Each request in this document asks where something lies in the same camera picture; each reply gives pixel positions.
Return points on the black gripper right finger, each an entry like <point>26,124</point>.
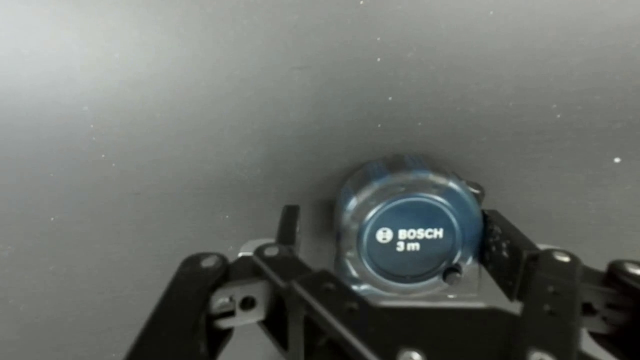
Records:
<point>566,300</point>

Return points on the blue Bosch measuring tape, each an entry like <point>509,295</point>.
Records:
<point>411,232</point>

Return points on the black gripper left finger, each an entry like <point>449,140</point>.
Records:
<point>190,300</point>

